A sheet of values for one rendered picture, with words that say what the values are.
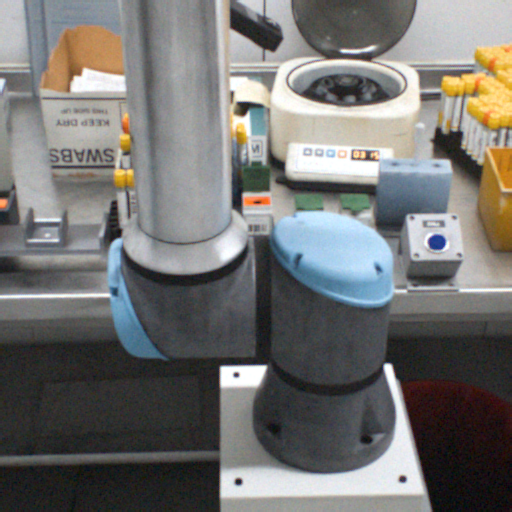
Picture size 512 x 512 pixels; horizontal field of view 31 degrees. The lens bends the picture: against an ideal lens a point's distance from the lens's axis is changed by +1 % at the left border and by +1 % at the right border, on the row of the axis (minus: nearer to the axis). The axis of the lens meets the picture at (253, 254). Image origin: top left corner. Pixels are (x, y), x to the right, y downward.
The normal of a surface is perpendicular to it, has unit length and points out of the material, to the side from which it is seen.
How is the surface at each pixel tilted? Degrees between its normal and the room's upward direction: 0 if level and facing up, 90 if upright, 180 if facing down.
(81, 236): 0
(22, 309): 90
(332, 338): 89
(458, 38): 90
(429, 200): 90
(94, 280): 0
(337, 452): 71
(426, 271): 120
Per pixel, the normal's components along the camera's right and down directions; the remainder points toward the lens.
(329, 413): 0.00, 0.25
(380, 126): -0.13, 0.55
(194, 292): 0.13, 0.59
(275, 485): 0.00, -0.85
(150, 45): -0.36, 0.56
